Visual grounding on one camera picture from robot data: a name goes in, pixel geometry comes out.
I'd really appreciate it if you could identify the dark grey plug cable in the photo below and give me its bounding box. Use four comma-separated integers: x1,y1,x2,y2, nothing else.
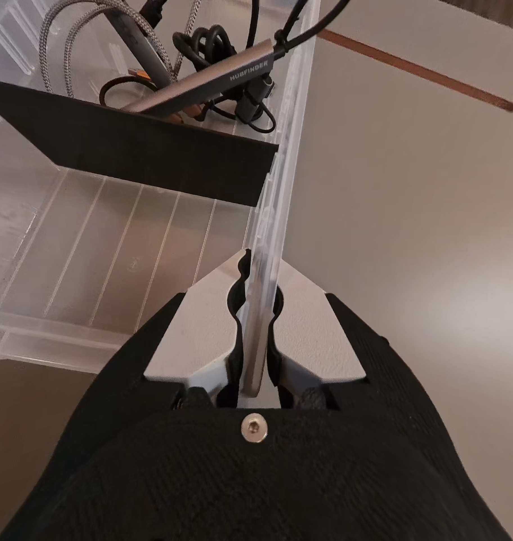
197,75,278,134

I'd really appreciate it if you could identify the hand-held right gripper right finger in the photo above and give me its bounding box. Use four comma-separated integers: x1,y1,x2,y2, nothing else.
265,259,371,389

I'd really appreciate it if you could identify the slim grey usb hub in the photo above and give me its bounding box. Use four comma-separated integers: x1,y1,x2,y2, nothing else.
123,38,275,116

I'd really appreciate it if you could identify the braided grey cable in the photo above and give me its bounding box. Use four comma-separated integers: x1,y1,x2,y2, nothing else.
39,0,202,100

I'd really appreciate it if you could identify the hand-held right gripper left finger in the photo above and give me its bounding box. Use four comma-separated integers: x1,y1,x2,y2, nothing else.
143,249,249,389

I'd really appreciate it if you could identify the clear plastic storage bin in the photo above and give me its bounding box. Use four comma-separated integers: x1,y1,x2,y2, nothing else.
0,0,323,399

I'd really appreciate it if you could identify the black bin divider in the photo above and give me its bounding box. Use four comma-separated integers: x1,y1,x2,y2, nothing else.
0,78,280,208

